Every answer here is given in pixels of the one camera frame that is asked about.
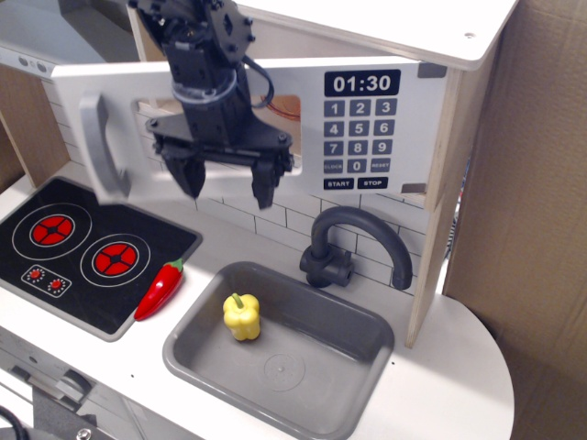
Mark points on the yellow toy bell pepper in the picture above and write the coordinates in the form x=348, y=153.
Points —
x=242, y=316

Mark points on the orange translucent bowl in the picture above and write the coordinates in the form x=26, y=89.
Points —
x=287, y=106

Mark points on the white toy microwave door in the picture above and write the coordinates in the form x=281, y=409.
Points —
x=315, y=126

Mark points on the grey toy sink basin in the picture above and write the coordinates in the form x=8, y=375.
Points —
x=311, y=371

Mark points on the wooden toy microwave cabinet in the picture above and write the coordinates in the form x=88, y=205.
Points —
x=461, y=35

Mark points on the grey oven door handle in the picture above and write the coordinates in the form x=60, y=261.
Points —
x=71, y=388

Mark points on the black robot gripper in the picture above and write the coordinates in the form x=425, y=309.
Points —
x=218, y=124

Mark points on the brown cardboard box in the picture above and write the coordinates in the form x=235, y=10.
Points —
x=519, y=261

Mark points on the dark grey toy faucet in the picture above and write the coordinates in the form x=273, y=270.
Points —
x=325, y=262

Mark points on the grey toy range hood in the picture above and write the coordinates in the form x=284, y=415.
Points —
x=37, y=36

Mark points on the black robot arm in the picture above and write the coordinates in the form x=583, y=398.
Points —
x=205, y=44

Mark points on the red toy chili pepper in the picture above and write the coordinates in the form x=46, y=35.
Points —
x=163, y=287

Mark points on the black toy stove top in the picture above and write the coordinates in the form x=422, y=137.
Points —
x=87, y=263

